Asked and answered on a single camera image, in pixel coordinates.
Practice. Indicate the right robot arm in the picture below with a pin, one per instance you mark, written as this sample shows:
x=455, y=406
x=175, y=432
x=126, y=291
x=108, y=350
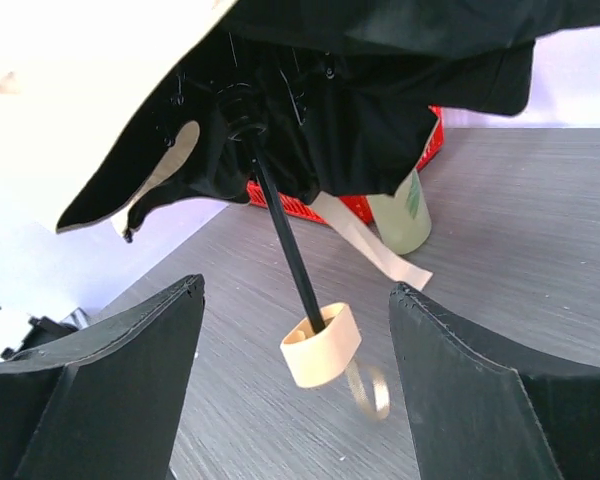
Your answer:
x=25, y=325

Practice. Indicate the clear plastic bottle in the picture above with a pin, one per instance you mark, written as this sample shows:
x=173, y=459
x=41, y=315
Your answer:
x=402, y=219

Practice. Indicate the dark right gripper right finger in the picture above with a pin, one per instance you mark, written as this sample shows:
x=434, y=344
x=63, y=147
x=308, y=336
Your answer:
x=482, y=406

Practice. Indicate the cream folding umbrella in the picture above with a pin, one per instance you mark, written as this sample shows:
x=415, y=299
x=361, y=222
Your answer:
x=110, y=110

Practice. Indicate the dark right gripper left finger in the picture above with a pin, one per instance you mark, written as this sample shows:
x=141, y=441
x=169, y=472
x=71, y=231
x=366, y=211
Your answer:
x=104, y=402

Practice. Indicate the red plastic shopping basket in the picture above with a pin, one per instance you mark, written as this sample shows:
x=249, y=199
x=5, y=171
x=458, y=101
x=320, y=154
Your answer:
x=357, y=204

